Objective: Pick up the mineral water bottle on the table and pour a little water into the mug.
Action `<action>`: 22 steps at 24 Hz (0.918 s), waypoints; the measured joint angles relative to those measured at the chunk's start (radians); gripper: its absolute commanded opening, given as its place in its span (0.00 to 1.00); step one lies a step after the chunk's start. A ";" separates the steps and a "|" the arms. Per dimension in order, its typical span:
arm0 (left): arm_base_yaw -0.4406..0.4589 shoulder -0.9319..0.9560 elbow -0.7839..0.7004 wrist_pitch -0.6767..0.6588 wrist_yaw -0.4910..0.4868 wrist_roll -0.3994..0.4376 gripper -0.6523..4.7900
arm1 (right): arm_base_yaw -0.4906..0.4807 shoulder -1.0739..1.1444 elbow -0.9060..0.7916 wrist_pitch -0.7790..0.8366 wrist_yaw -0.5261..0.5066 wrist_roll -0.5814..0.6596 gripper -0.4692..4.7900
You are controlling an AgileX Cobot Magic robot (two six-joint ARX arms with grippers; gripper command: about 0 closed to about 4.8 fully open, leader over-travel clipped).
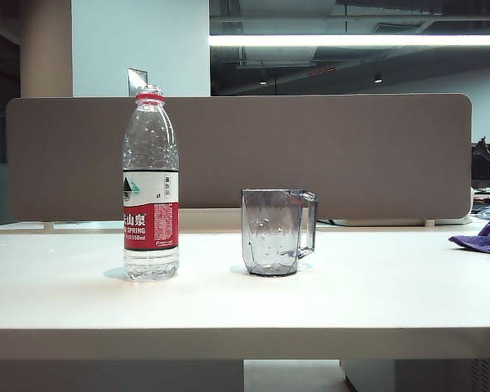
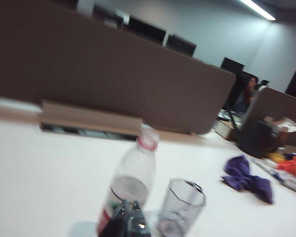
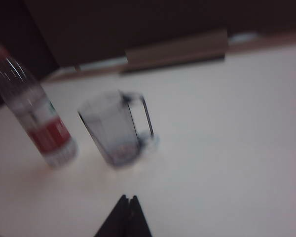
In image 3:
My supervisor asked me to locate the beige desk cable box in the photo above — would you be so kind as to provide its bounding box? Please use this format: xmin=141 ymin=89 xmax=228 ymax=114
xmin=120 ymin=29 xmax=229 ymax=74

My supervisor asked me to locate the red label mineral water bottle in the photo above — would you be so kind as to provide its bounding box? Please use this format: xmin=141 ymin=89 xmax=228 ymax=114
xmin=0 ymin=44 xmax=79 ymax=170

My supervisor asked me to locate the transparent grey plastic mug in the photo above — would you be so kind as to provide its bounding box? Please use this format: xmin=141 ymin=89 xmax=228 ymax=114
xmin=77 ymin=89 xmax=161 ymax=170

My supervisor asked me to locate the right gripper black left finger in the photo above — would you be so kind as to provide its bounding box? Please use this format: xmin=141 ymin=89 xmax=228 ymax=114
xmin=93 ymin=194 xmax=131 ymax=237

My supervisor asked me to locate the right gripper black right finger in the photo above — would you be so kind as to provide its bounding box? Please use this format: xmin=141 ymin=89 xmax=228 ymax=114
xmin=129 ymin=195 xmax=152 ymax=237

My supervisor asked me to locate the brown desk partition panel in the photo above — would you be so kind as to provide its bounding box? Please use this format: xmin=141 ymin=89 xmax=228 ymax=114
xmin=24 ymin=0 xmax=296 ymax=70

